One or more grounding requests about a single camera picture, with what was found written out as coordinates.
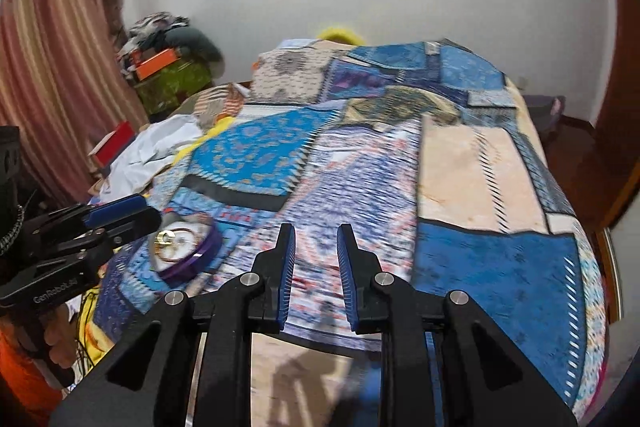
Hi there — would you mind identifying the purple heart-shaped tin box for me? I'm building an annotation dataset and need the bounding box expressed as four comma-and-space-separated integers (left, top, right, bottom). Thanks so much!
149, 213, 222, 286

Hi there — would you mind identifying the person's left hand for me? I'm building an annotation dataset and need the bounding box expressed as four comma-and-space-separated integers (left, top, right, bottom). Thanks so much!
44, 302, 82, 373

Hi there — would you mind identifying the brown bead bracelet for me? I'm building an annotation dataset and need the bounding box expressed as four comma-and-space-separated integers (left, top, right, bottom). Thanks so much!
152, 227, 200, 268

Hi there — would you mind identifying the striped orange pillow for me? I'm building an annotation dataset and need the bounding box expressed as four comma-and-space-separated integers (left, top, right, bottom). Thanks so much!
196, 83, 252, 128

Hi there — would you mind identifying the patchwork printed blanket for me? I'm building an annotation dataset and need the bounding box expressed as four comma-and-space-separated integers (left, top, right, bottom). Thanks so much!
92, 38, 610, 427

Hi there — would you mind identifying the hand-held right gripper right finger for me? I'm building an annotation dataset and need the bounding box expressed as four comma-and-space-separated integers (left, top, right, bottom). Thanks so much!
336, 223, 578, 427

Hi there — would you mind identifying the yellow printed cloth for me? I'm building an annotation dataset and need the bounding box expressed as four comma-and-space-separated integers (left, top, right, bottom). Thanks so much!
74, 287, 117, 360

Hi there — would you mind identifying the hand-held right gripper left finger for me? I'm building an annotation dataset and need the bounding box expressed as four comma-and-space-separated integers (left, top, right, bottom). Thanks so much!
47, 223, 297, 427

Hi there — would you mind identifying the yellow plush toy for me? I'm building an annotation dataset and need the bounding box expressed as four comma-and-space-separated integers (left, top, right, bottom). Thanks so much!
316, 23, 369, 46

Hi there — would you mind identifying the orange box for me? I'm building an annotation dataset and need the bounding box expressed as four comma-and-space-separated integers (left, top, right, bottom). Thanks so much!
134, 48, 181, 81

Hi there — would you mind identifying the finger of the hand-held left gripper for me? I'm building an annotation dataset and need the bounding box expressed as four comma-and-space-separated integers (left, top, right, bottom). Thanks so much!
30, 207, 164, 270
22, 194, 151, 240

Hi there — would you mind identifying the white crumpled cloth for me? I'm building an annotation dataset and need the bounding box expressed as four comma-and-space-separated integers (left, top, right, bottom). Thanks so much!
96, 113, 207, 200

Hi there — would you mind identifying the striped brown curtain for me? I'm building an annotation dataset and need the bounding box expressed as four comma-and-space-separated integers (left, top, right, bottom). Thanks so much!
0, 0, 151, 210

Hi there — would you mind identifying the red and white box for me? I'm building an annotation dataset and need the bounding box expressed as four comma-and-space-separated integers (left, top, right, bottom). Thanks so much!
87, 122, 137, 171

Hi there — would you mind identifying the grey-green cushion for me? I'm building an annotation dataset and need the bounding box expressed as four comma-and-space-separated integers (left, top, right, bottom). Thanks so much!
164, 28, 227, 64

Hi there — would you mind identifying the pile of clothes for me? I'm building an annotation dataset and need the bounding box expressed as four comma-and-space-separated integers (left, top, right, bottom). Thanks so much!
117, 12, 193, 72

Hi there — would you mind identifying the brown wooden door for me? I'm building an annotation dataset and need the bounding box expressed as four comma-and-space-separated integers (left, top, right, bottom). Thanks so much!
590, 0, 640, 230

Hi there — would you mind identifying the orange garment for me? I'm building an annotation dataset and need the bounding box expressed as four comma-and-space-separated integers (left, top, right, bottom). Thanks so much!
0, 319, 63, 420

